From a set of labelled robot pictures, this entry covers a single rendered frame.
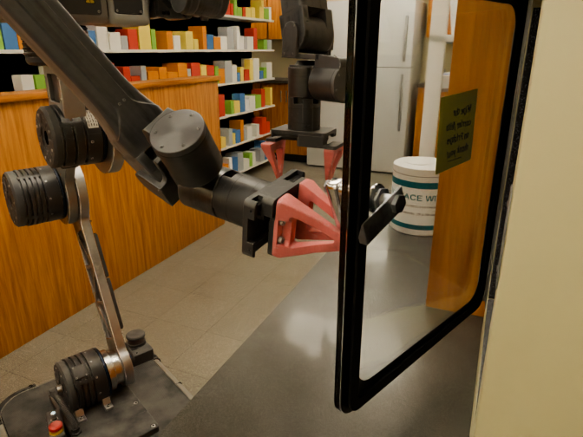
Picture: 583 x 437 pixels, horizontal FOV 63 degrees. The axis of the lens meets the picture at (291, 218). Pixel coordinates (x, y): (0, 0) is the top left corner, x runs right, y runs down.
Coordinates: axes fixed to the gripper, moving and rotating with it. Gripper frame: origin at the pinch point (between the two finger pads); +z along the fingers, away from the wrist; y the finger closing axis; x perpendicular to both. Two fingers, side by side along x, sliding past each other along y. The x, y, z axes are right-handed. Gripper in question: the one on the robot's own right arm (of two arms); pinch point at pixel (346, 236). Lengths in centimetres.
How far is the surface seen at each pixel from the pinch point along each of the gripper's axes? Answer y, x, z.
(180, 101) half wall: 195, 69, -196
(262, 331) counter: 5.4, 23.4, -12.2
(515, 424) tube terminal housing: -9.7, 4.4, 18.7
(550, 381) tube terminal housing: -9.0, 0.0, 19.6
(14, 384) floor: 30, 143, -145
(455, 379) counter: 8.4, 19.6, 13.8
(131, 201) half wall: 135, 113, -183
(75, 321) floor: 75, 151, -165
